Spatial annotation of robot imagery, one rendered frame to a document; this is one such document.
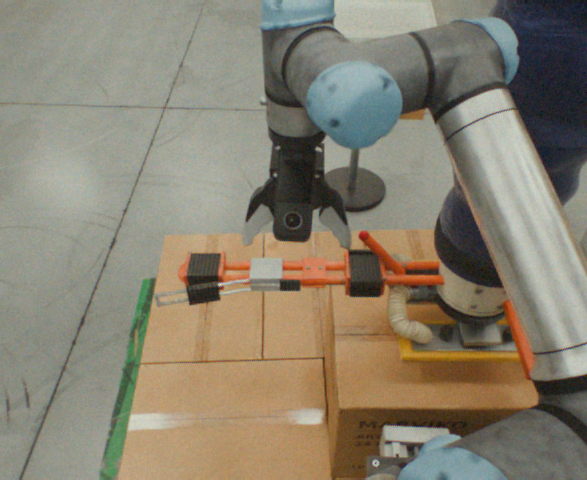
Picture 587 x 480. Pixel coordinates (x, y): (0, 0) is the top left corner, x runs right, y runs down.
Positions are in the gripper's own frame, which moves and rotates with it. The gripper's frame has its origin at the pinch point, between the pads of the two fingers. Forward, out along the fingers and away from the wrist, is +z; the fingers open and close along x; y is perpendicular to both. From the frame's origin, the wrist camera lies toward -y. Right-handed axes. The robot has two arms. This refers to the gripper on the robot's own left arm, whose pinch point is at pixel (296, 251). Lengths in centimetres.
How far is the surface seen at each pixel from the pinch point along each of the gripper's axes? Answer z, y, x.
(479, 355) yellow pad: 45, 13, -39
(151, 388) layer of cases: 98, 32, 47
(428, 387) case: 58, 13, -30
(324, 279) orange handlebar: 32.6, 23.0, -5.2
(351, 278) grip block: 32.0, 23.1, -10.9
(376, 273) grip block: 32.0, 24.7, -16.4
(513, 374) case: 58, 17, -51
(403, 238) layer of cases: 98, 102, -39
